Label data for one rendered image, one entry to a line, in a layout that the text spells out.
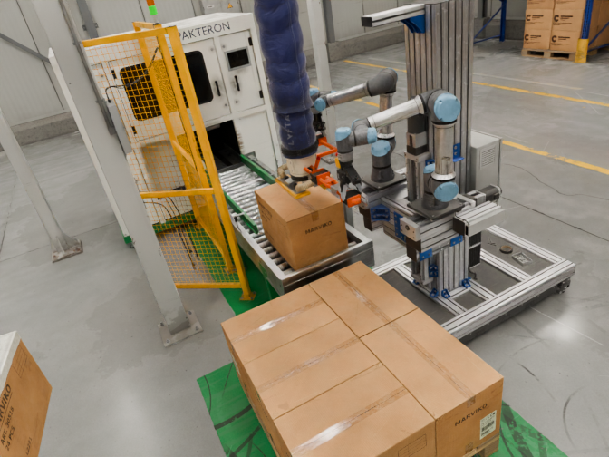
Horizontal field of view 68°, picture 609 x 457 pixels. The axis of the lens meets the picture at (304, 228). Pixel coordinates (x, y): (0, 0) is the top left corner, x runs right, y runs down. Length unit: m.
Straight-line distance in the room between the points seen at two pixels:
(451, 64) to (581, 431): 2.01
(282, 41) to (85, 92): 1.19
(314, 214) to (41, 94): 8.93
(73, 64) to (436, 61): 1.97
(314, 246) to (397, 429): 1.32
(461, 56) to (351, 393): 1.80
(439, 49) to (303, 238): 1.34
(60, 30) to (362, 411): 2.48
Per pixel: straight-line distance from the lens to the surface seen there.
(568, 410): 3.01
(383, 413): 2.18
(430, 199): 2.54
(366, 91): 2.76
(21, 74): 11.15
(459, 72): 2.66
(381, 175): 2.90
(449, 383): 2.29
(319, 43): 5.77
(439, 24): 2.52
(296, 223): 2.84
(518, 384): 3.06
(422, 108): 2.33
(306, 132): 2.65
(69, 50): 2.96
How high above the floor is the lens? 2.29
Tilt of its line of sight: 30 degrees down
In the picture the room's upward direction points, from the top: 11 degrees counter-clockwise
